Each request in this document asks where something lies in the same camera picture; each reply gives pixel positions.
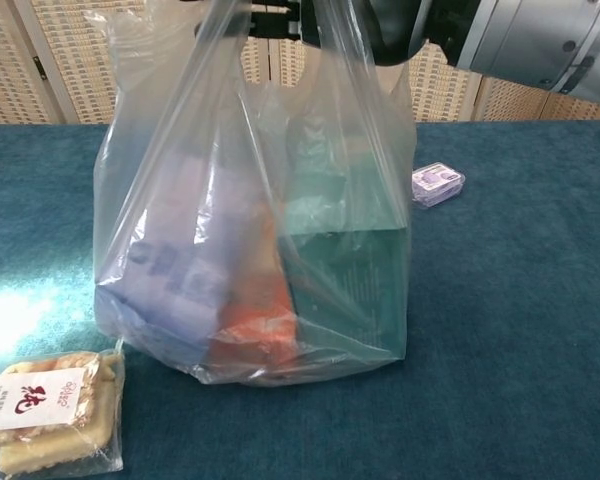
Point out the clear plastic shopping bag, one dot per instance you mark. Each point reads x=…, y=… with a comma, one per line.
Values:
x=180, y=150

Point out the biscuit pack in clear wrap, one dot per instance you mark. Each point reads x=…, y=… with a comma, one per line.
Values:
x=50, y=410

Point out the orange printed box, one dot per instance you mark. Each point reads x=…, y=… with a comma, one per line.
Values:
x=260, y=320

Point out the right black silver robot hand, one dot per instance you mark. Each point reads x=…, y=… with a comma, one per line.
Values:
x=395, y=30

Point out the white and blue box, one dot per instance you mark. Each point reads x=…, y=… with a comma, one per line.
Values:
x=180, y=250

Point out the black screen hinge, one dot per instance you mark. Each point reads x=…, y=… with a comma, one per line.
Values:
x=39, y=67

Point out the clear case with purple label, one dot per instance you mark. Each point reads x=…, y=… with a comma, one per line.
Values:
x=439, y=184

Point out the teal green box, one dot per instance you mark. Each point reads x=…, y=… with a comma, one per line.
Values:
x=350, y=280

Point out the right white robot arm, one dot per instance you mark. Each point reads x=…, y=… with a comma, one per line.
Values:
x=530, y=40

